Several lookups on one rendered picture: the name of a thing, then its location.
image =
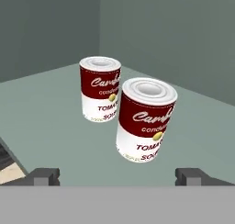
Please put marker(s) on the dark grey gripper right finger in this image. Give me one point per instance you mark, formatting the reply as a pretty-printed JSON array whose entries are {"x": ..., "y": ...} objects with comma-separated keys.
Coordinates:
[{"x": 191, "y": 175}]

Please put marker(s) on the red and white soup can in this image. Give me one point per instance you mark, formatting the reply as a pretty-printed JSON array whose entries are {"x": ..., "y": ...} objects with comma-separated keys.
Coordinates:
[
  {"x": 143, "y": 120},
  {"x": 99, "y": 87}
]

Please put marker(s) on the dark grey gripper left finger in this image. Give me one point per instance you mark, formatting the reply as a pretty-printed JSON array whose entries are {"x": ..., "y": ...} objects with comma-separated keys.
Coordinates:
[{"x": 42, "y": 175}]

